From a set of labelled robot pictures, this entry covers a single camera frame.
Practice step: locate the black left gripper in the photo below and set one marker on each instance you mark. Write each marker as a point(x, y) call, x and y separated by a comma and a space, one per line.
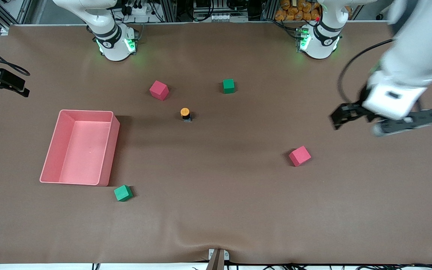
point(357, 110)

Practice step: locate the yellow mushroom push button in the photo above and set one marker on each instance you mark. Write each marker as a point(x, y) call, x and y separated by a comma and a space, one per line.
point(185, 112)

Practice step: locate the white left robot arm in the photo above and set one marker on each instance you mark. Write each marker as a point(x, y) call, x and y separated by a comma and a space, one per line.
point(414, 48)

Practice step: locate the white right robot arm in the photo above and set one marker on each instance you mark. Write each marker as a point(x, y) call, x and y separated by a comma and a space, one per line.
point(113, 48)

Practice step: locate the pink foam cube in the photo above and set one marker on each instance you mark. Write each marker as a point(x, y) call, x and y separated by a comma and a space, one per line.
point(300, 156)
point(159, 90)

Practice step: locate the bag of orange buns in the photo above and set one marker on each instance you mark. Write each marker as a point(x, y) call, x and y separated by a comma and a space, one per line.
point(294, 13)

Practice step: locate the pink plastic bin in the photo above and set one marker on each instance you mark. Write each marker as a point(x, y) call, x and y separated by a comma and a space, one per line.
point(84, 157)

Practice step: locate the green foam cube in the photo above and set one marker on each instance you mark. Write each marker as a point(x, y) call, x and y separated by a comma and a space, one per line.
point(122, 193)
point(228, 86)

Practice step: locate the white connector strip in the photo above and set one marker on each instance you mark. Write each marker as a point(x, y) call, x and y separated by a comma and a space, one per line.
point(223, 17)

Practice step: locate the brown table mat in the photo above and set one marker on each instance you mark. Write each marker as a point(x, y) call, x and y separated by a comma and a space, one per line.
point(216, 210)

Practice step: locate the white power strip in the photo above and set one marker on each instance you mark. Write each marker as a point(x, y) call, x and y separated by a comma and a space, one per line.
point(141, 10)

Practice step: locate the aluminium frame post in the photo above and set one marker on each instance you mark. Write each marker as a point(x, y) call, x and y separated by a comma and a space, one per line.
point(169, 9)
point(268, 9)

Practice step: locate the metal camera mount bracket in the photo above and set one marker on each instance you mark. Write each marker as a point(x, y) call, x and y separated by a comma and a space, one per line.
point(218, 260)

